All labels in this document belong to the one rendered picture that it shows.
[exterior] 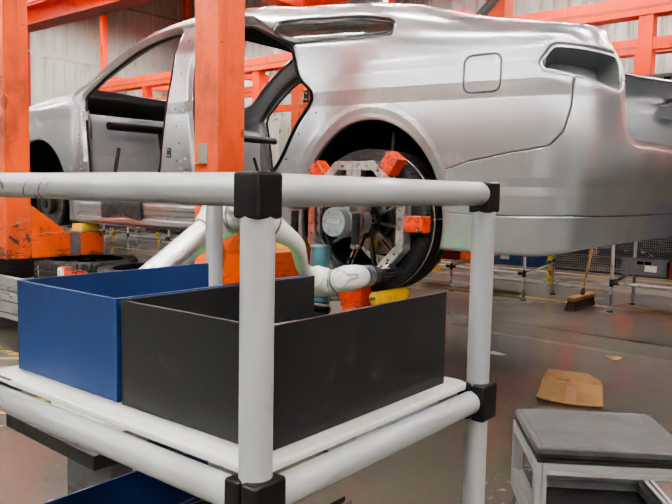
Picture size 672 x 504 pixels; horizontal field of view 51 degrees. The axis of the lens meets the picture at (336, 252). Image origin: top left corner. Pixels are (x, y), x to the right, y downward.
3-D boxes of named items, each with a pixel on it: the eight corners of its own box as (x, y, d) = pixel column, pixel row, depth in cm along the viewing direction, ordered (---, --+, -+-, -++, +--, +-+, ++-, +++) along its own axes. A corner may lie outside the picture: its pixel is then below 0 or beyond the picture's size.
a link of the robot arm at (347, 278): (368, 261, 285) (344, 266, 293) (345, 263, 273) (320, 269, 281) (373, 287, 284) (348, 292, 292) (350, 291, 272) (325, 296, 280)
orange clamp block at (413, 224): (412, 231, 305) (430, 232, 299) (402, 232, 299) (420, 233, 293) (413, 215, 304) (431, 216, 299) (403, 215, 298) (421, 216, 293)
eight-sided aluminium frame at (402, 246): (410, 285, 306) (413, 160, 301) (401, 287, 301) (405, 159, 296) (315, 274, 340) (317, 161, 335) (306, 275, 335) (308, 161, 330)
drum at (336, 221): (373, 237, 317) (374, 206, 316) (344, 239, 300) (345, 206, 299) (349, 235, 326) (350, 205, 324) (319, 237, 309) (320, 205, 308)
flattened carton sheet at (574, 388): (602, 380, 375) (602, 373, 374) (602, 409, 324) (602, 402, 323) (544, 374, 385) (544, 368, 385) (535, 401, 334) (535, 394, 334)
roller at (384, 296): (412, 299, 331) (412, 286, 331) (375, 306, 308) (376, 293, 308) (401, 297, 335) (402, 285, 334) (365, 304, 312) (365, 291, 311)
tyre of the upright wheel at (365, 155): (418, 313, 334) (475, 187, 312) (390, 319, 316) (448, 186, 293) (323, 247, 369) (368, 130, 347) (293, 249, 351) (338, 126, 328)
